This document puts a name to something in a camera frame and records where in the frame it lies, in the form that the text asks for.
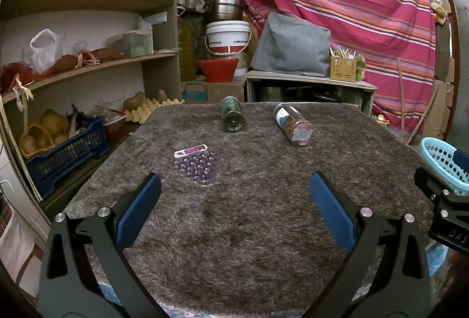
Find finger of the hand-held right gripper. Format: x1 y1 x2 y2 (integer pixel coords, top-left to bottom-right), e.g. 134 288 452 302
452 149 469 182
414 166 469 220

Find large potato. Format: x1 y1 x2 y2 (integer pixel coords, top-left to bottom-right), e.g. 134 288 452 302
123 91 146 110

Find yellow chopstick holder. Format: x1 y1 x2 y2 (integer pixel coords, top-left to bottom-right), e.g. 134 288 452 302
330 45 361 82

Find clear plastic container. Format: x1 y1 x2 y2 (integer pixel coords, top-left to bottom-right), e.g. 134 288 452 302
108 29 154 58

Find white plastic bag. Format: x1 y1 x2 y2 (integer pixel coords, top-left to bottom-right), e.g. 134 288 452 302
22 28 61 74

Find purple candy blister pack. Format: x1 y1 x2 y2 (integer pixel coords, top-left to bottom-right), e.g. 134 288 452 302
173 144 220 187

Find grey cushion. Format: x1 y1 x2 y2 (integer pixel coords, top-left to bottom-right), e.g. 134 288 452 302
250 12 331 77

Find green label clear jar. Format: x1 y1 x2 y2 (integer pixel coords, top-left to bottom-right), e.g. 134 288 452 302
220 96 245 133

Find blue plastic crate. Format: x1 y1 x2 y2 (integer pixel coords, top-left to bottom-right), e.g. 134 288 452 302
25 115 111 199

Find green leafy vegetables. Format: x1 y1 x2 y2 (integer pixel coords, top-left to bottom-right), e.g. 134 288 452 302
355 55 367 80

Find low white cabinet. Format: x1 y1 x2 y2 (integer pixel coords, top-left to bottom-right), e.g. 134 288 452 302
245 70 378 117

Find net bag of potatoes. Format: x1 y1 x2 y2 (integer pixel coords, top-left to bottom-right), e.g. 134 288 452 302
20 108 72 159

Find egg carton tray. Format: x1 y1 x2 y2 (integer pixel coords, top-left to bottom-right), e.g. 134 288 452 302
125 96 186 124

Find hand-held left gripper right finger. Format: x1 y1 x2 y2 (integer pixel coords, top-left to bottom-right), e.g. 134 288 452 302
310 171 433 318

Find light blue plastic basket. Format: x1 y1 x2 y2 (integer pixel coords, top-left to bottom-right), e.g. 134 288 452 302
420 137 469 196

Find white plastic bucket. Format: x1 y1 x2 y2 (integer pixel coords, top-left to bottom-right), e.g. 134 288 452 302
204 21 253 57

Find red mesh bag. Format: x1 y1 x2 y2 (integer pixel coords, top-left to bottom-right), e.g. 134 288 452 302
0 62 33 95

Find white sack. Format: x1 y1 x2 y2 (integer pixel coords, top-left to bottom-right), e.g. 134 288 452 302
0 204 35 289

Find white label clear jar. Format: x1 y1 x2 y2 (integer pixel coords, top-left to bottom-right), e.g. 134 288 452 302
273 103 315 147

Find dark small basket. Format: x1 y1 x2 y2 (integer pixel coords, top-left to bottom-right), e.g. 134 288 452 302
103 113 128 142

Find wooden stick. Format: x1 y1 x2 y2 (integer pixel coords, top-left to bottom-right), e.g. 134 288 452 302
407 85 440 146
397 57 405 133

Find sweet potato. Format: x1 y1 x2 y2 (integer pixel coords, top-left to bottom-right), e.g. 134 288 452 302
51 55 79 74
90 48 125 63

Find steel pot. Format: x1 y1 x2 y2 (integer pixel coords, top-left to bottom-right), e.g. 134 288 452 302
203 0 250 25

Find red plastic bowl basket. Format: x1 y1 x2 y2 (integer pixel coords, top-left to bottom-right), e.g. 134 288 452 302
198 59 239 83

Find large oil jug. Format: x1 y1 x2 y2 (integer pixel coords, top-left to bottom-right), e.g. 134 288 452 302
177 6 196 82

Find brown cardboard box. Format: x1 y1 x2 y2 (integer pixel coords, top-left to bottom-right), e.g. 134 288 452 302
181 78 247 103

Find dark pan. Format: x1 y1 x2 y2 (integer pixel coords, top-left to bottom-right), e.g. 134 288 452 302
311 91 343 103

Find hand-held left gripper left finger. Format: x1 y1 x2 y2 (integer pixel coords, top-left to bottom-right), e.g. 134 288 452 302
38 172 162 318

